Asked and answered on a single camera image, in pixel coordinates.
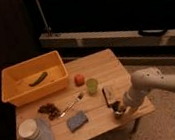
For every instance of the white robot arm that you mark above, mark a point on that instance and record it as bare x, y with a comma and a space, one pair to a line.
142, 82

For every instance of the brown rectangular block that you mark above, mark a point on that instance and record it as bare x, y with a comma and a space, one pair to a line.
109, 95

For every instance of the blue sponge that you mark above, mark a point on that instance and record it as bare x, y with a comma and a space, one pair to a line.
75, 122

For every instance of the white paper cup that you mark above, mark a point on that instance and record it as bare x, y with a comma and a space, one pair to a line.
28, 129

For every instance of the green plastic cup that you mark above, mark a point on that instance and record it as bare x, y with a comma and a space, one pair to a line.
92, 85

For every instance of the dark metal cup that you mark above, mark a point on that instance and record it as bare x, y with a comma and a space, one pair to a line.
118, 114

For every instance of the wooden table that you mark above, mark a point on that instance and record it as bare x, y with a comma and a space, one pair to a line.
107, 69

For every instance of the green cucumber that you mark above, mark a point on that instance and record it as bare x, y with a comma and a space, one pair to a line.
39, 80

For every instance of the grey shelf unit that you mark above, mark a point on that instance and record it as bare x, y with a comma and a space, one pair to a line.
75, 23

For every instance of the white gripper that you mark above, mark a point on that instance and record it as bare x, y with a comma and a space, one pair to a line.
118, 106

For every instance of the yellow plastic bin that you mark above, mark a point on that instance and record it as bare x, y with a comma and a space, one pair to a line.
16, 79

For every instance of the black device on shelf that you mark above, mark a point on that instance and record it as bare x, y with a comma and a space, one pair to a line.
157, 33

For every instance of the red apple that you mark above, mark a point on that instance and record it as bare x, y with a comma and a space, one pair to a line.
79, 80

